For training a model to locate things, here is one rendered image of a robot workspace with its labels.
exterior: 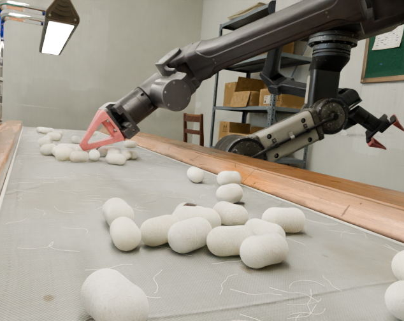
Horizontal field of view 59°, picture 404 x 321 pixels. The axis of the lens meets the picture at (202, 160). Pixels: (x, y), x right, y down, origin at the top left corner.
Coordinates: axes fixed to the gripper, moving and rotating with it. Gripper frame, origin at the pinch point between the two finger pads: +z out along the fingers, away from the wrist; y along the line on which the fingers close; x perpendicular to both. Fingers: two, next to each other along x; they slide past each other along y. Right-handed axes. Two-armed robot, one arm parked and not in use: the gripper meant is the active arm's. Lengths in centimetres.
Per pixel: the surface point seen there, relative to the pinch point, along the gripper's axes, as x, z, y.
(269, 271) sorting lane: 4, -1, 53
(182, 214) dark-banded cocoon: 0.8, -0.1, 45.6
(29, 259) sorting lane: -4.5, 8.6, 47.4
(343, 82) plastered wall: 106, -190, -140
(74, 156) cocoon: -0.8, 2.8, 7.2
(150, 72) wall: 46, -157, -438
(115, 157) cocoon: 3.2, -2.1, 9.2
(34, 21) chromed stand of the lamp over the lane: -31, -16, -66
